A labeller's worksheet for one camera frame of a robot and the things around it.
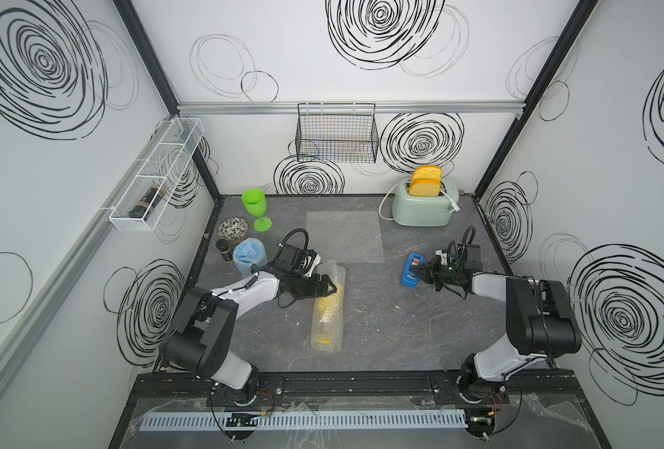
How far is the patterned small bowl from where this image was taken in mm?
1067

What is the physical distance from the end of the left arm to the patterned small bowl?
0.37 m

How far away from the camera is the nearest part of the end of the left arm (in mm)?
723
